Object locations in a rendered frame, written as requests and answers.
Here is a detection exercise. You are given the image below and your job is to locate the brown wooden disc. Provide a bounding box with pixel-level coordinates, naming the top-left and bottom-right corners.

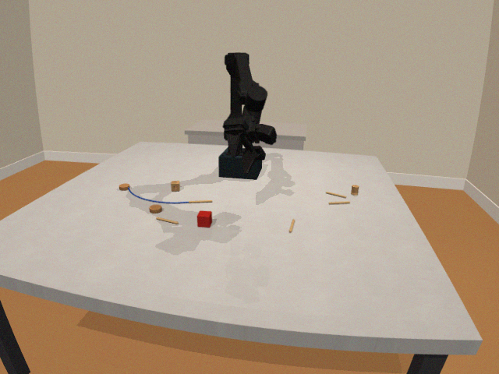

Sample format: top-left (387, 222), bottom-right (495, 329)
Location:
top-left (150, 204), bottom-right (162, 213)

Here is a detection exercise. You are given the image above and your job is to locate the red cube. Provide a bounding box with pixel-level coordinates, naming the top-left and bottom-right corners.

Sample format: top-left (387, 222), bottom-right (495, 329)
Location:
top-left (197, 211), bottom-right (212, 228)

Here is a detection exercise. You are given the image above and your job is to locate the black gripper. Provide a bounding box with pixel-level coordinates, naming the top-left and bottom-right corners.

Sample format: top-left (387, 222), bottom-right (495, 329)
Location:
top-left (222, 115), bottom-right (266, 174)

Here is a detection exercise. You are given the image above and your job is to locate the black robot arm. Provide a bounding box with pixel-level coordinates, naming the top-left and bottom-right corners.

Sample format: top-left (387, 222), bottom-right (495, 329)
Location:
top-left (225, 53), bottom-right (277, 145)

